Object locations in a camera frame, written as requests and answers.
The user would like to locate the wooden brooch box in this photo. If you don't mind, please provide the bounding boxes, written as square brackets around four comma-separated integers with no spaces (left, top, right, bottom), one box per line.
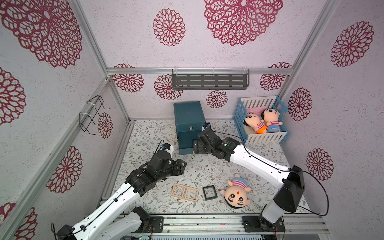
[171,183,187,199]
[184,187,199,203]

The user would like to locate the teal drawer cabinet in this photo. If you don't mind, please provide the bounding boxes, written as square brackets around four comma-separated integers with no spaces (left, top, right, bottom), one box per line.
[174,101,206,155]

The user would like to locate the small black brooch box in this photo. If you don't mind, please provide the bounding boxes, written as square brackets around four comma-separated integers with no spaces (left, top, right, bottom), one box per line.
[203,185,218,201]
[193,140,207,154]

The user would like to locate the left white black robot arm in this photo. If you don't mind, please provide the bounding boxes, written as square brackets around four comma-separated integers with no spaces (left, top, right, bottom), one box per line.
[51,150,187,240]

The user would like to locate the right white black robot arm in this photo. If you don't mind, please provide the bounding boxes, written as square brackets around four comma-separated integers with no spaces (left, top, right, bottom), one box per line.
[198,129,305,225]

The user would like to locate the plush doll orange pants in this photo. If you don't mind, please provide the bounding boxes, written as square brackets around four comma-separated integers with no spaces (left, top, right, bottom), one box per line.
[243,114,268,134]

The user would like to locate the blue white toy crib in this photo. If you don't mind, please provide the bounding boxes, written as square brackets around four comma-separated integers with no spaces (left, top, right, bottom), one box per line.
[233,96,290,144]

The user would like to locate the pink crib blanket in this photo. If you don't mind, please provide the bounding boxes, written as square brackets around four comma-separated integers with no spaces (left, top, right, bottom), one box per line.
[246,106,268,117]

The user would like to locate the plush doll striped hat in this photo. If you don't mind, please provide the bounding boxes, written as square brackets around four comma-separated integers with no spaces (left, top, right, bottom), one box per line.
[220,174,252,209]

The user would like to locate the plush doll blue pants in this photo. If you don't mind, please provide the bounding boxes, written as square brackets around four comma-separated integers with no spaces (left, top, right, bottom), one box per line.
[261,109,283,133]

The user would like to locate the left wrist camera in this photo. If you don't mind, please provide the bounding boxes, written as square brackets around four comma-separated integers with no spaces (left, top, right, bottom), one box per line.
[162,143,174,156]

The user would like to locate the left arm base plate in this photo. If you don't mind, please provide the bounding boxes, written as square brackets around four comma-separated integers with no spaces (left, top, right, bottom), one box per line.
[148,216,164,234]

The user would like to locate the grey wall shelf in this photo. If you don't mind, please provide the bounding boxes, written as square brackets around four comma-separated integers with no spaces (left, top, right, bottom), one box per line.
[171,69,250,90]

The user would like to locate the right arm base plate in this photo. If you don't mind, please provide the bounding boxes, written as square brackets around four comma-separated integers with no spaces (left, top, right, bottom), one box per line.
[242,215,286,233]

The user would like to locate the black wire wall rack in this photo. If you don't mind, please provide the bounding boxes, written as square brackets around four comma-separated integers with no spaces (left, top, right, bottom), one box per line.
[79,95,111,136]

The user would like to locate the aluminium front rail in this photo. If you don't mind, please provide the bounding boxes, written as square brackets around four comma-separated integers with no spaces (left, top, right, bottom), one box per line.
[77,213,331,237]

